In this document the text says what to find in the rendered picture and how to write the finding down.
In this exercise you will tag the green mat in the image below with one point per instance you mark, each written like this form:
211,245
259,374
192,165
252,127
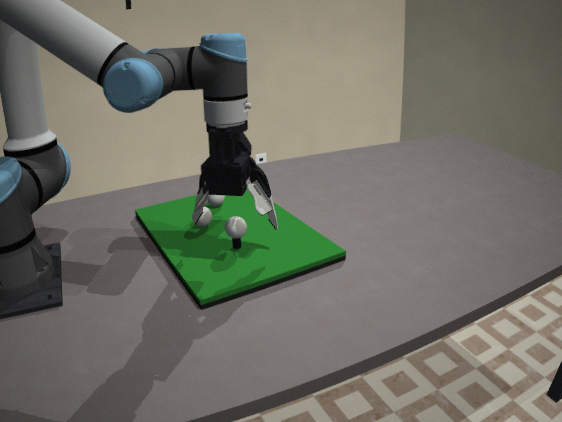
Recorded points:
214,271

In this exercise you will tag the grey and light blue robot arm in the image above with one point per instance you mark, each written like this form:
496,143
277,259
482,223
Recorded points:
133,81

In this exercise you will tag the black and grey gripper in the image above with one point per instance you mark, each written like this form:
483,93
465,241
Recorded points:
223,176

